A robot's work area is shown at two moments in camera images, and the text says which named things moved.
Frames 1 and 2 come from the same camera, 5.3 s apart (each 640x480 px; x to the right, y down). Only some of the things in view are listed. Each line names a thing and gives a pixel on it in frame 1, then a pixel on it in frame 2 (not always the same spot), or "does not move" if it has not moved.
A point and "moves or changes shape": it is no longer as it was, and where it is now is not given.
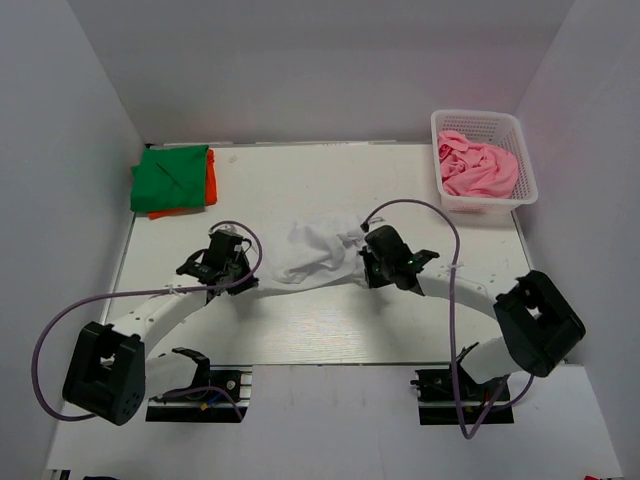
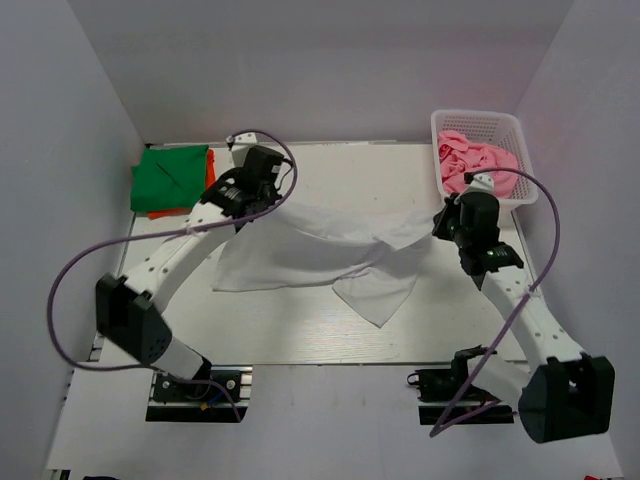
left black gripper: x=240 y=278 → x=270 y=195
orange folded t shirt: x=211 y=195 does not move
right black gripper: x=368 y=261 → x=441 y=223
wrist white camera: x=231 y=228 → x=242 y=141
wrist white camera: x=375 y=223 → x=482 y=182
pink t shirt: x=471 y=169 does not move
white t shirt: x=312 y=252 moves or changes shape
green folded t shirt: x=169 y=177 does not move
